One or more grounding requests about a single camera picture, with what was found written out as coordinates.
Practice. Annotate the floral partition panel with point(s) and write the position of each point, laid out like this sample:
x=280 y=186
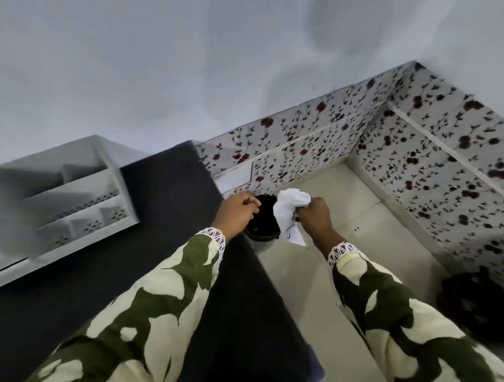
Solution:
x=378 y=157

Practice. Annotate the black bag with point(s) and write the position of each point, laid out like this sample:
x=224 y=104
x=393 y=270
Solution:
x=474 y=303

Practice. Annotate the person's left fingers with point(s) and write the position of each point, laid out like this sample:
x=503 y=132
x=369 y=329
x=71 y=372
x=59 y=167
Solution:
x=252 y=202

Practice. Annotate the white desk organizer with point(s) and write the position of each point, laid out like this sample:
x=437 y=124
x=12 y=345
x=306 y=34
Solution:
x=63 y=204

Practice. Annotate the person's left forearm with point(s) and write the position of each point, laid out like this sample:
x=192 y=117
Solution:
x=153 y=311

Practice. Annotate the black waste bin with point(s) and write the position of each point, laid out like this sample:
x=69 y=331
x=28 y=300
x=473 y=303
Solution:
x=262 y=222

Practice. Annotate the person's right forearm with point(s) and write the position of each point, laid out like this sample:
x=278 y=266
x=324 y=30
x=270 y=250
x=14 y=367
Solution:
x=397 y=318

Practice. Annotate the white paper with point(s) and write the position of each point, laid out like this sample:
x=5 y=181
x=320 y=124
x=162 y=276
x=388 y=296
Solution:
x=289 y=214

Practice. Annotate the person's right fingers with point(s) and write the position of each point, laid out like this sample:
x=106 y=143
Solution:
x=301 y=210

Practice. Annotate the person's left hand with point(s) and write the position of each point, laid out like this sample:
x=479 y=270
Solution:
x=234 y=216

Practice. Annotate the person's right hand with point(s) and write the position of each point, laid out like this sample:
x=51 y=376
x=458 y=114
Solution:
x=313 y=218

